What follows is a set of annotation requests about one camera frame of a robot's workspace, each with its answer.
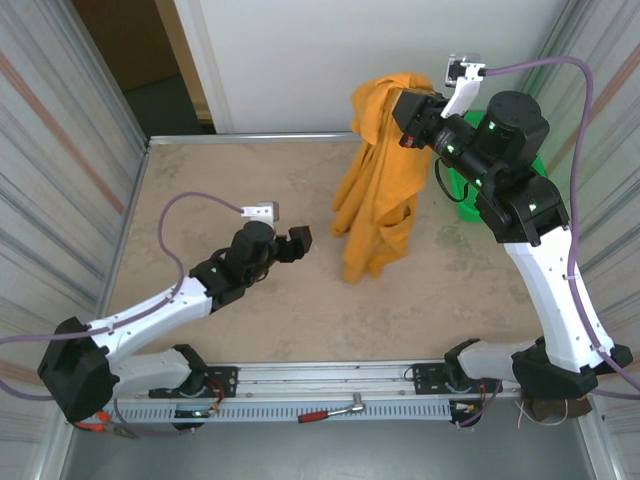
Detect yellow t-shirt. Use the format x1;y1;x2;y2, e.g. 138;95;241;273
329;72;436;285

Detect green plastic basket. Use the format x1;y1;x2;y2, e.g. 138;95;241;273
449;109;550;224

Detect brown wooden door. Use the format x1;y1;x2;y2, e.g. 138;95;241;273
72;0;182;94

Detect brown cloth pouch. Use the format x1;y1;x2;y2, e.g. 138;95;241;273
517;397;594;426

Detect thin black right gripper cable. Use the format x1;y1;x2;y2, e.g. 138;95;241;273
432;155;476;205

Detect aluminium table edge rail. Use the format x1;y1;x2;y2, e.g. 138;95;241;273
147;130;364;147

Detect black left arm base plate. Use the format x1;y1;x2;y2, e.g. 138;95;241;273
148;365;239;400

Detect aluminium mounting rail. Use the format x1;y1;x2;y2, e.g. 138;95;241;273
117;357;524;401

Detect slotted grey cable duct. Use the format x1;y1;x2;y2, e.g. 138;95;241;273
117;402;454;424

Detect red-handled ratchet wrench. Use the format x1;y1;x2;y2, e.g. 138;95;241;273
297;393;367;425

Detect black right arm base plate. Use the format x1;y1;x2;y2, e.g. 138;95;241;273
412;363;503;396

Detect orange-handled pliers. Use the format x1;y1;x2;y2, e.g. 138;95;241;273
74;409;139;440

